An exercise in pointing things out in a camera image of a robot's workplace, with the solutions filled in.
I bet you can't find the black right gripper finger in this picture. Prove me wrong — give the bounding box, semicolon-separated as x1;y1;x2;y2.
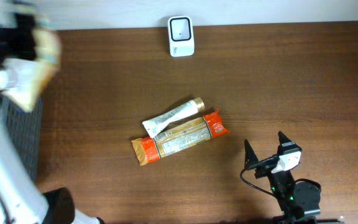
277;131;296;156
244;139;259;170

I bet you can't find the cream snack bag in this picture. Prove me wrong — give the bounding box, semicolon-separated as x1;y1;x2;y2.
0;26;62;113

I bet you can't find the white tube gold cap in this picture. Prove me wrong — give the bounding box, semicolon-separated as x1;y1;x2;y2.
142;98;205;138

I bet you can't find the orange spaghetti packet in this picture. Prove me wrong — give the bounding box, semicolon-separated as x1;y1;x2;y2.
131;110;229;166

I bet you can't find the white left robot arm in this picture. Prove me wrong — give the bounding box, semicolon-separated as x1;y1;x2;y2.
0;12;101;223

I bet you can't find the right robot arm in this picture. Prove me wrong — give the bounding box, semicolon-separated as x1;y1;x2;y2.
240;131;321;223

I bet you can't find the white barcode scanner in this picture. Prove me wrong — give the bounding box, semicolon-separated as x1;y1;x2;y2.
167;16;195;57

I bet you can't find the grey plastic basket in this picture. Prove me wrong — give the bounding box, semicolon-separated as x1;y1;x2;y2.
0;96;43;182

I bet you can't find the black right camera cable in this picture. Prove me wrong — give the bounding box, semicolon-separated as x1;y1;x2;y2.
240;154;282;197

